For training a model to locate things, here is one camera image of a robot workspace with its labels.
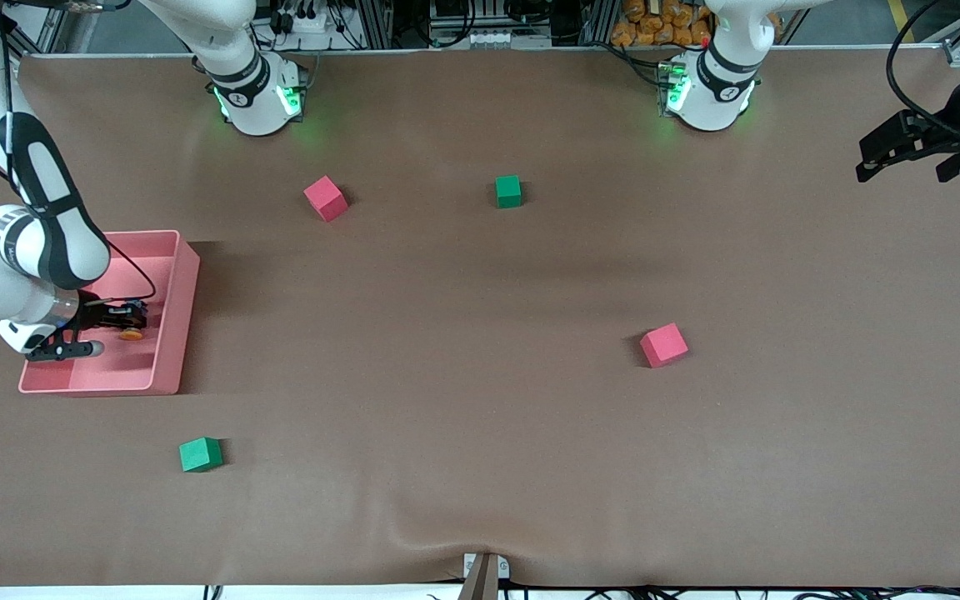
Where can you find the pink plastic tray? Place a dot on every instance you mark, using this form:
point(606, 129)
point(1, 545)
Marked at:
point(176, 317)

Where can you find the orange mushroom push button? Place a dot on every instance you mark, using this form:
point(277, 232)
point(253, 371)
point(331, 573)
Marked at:
point(132, 336)

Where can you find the orange snack bag pile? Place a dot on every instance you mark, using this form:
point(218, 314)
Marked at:
point(655, 29)

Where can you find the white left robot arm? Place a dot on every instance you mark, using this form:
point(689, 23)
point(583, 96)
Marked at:
point(713, 100)

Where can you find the green foam cube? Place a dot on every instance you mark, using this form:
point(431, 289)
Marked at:
point(200, 454)
point(508, 191)

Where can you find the white terminal block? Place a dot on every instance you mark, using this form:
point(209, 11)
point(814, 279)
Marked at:
point(488, 39)

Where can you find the pink foam cube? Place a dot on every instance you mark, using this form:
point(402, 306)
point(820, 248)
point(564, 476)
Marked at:
point(663, 344)
point(326, 198)

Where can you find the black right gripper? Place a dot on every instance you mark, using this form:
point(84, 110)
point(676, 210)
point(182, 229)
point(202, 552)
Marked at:
point(99, 317)

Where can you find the white power strip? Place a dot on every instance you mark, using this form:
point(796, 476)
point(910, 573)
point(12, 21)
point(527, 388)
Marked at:
point(309, 21)

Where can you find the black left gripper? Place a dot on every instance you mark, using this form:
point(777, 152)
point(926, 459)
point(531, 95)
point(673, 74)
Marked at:
point(952, 132)

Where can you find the grey camera bracket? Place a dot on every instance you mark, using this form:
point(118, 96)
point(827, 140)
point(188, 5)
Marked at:
point(486, 575)

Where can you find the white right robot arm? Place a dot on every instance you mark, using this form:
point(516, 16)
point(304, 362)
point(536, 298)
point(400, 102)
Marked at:
point(47, 242)

